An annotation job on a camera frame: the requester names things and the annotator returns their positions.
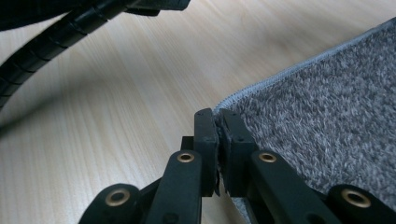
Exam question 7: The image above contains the grey towel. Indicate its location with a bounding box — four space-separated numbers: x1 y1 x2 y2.
212 17 396 224

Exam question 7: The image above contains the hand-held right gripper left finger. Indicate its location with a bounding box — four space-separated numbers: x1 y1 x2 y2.
181 107 219 198

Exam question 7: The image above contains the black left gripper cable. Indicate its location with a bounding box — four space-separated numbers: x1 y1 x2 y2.
0 0 143 110

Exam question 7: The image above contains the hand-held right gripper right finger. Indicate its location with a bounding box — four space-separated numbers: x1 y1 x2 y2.
217 108 259 198

